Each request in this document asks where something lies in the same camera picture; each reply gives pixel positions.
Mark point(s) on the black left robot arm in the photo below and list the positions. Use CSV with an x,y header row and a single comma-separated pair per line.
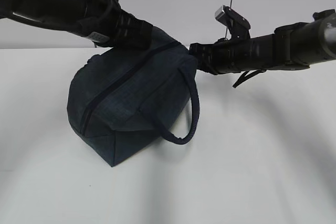
x,y
103,22

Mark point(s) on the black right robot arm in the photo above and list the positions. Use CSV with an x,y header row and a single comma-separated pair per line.
x,y
290,47

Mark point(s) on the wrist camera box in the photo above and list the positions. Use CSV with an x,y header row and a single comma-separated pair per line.
x,y
237,25
98,38

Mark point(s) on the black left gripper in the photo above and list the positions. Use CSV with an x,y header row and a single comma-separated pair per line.
x,y
126,31

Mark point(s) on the dark blue lunch bag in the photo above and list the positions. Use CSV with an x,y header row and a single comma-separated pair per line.
x,y
121,101

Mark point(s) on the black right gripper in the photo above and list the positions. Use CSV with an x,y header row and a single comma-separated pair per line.
x,y
222,57

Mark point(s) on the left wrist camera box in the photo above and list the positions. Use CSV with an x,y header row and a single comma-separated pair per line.
x,y
98,38

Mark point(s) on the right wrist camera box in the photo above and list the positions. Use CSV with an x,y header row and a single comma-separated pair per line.
x,y
237,25

